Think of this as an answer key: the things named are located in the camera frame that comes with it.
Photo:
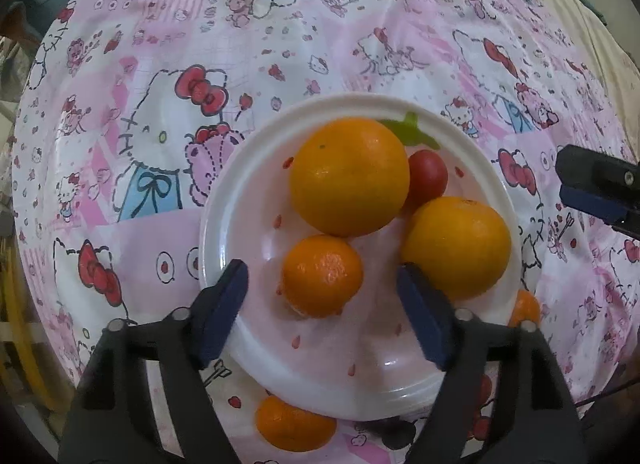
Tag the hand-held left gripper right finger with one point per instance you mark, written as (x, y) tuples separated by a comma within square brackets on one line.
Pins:
[(425, 316)]

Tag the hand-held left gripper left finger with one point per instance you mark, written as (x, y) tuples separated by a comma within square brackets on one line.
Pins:
[(225, 311)]

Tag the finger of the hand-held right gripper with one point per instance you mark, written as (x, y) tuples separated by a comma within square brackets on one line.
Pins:
[(590, 199)]

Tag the medium orange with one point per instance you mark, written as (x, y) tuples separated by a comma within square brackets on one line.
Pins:
[(457, 244)]

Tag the white plastic plate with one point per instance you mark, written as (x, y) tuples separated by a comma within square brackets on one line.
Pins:
[(350, 359)]

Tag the small mandarin orange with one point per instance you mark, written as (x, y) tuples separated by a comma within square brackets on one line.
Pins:
[(322, 276), (526, 309), (295, 424)]

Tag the red tomato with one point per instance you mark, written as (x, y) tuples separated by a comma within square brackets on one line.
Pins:
[(426, 176)]

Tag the large orange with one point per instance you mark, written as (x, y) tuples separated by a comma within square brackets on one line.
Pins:
[(350, 176)]

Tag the green plastic piece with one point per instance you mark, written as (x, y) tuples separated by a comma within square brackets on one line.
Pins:
[(411, 130)]

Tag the pink cartoon printed tablecloth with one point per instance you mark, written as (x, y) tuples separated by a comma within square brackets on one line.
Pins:
[(300, 44)]

